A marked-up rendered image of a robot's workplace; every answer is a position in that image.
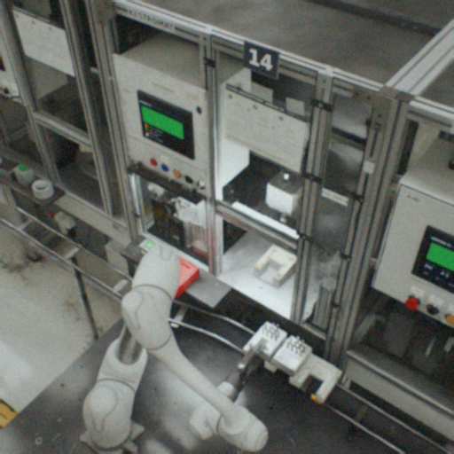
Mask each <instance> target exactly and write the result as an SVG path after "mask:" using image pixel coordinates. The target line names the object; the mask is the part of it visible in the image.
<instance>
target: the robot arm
mask: <svg viewBox="0 0 454 454"><path fill-rule="evenodd" d="M181 273H182V267H181V262H180V259H178V256H177V255H176V254H175V253H174V251H173V250H172V249H170V248H168V247H156V248H152V249H151V250H149V251H148V253H147V254H146V255H145V256H144V257H143V259H142V261H141V263H140V264H138V267H137V271H136V274H135V276H134V278H133V283H132V289H131V291H130V292H129V293H128V294H127V295H125V296H124V297H123V299H122V301H121V313H122V316H123V320H124V322H125V323H124V326H123V328H122V330H121V336H120V338H119V339H118V340H116V341H113V342H112V343H111V346H110V347H109V349H108V350H107V352H106V355H105V359H104V362H102V364H101V366H100V370H99V374H98V379H97V384H96V386H95V387H94V388H93V389H92V390H91V391H90V392H89V394H88V395H87V397H86V399H85V401H84V406H83V416H84V421H85V425H86V427H87V430H88V431H87V432H86V433H84V434H81V436H80V441H81V442H82V443H85V444H88V445H89V446H90V447H91V448H92V449H93V450H94V451H95V452H97V453H98V454H124V451H125V450H126V451H128V452H130V454H137V453H138V448H137V446H136V445H135V444H134V443H133V442H134V441H135V440H136V439H137V438H138V437H139V436H140V435H141V434H143V432H144V427H142V426H140V425H139V424H137V423H135V422H134V421H133V420H130V418H129V417H130V416H131V414H132V408H133V402H134V397H135V393H136V391H137V387H138V384H139V381H140V378H141V375H143V372H144V368H145V364H146V360H147V354H146V350H148V351H149V352H150V353H152V354H153V355H154V356H157V357H158V358H159V360H160V361H161V362H162V363H163V364H164V365H165V366H166V367H167V368H169V369H170V370H171V371H172V372H173V373H174V374H175V375H176V376H177V377H178V378H179V379H180V380H182V381H183V382H184V383H185V384H187V386H188V387H189V388H190V389H192V390H193V391H194V392H196V393H197V394H199V395H200V396H201V398H202V399H203V400H202V401H201V403H200V404H199V405H198V407H197V408H196V409H194V412H193V414H192V415H191V417H190V419H189V423H188V424H189V425H188V426H189V429H190V431H191V432H192V434H193V435H194V436H195V437H198V438H199V439H201V440H204V439H207V438H208V437H211V436H212V435H213V434H217V435H220V436H222V437H223V438H224V439H225V440H227V441H228V442H231V443H232V444H234V446H237V447H239V448H241V449H242V450H249V451H258V450H261V449H262V448H263V447H264V446H265V443H266V442H267V439H268V431H267V428H266V427H265V425H264V424H263V423H261V421H260V420H258V419H257V418H256V417H255V416H254V415H253V414H251V413H250V412H249V411H247V409H246V408H244V407H242V406H237V405H236V404H234V403H235V402H237V400H238V399H239V393H240V392H241V391H242V389H243V388H244V384H245V383H246V382H247V381H248V380H249V379H250V378H251V377H252V376H253V375H254V374H255V372H256V368H257V366H258V365H259V364H260V362H261V361H263V358H261V357H260V356H258V355H256V354H259V353H260V351H261V350H262V349H264V346H265V345H266V344H267V343H268V340H266V339H265V338H263V337H261V339H259V340H258V342H257V343H256V344H255V345H254V348H250V350H249V351H247V353H246V354H245V355H244V357H243V358H242V361H241V362H240V363H239V364H238V365H237V367H238V369H237V370H236V374H234V375H228V376H227V377H226V379H225V380H224V381H220V382H219V383H218V384H217V387H216V386H215V385H214V384H213V383H212V382H211V381H210V380H208V379H207V378H206V377H205V376H204V375H202V374H201V373H200V371H199V370H198V369H197V368H196V367H195V366H193V365H192V364H191V363H190V362H189V361H188V359H187V358H186V357H185V356H184V355H183V354H182V352H180V351H179V349H178V347H177V345H176V341H175V338H174V335H173V332H172V329H171V327H170V325H169V323H168V321H169V315H170V309H171V304H172V301H173V300H174V298H175V295H176V290H177V287H178V283H179V278H181ZM245 368H246V369H245Z"/></svg>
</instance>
